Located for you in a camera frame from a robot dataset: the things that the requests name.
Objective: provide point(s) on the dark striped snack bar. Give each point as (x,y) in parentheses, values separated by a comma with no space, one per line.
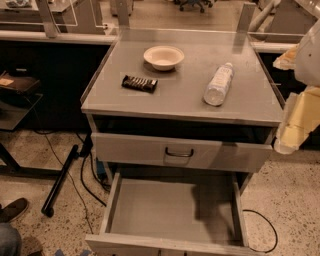
(139,84)

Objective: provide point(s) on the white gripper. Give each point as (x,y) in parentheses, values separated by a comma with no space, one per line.
(309,60)

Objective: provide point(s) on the blue jeans leg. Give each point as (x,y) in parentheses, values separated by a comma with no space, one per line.
(10,240)

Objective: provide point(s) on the open middle drawer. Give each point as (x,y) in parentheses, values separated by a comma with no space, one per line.
(173,216)

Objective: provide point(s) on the brown shoe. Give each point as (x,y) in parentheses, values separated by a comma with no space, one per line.
(13,210)

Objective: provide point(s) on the black metal stand leg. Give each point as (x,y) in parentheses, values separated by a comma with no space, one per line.
(48,206)

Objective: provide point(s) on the grey drawer cabinet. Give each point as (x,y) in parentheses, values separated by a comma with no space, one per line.
(250,112)

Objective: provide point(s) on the office chair base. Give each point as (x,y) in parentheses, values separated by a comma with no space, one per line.
(202,4)

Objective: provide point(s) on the closed top drawer with handle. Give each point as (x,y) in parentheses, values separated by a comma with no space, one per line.
(186,153)

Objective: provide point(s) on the white paper bowl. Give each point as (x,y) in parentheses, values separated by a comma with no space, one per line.
(163,58)

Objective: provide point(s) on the dark side table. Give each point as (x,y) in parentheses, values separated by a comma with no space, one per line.
(17,99)

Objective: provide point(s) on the clear plastic water bottle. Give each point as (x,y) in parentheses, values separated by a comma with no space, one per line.
(218,87)

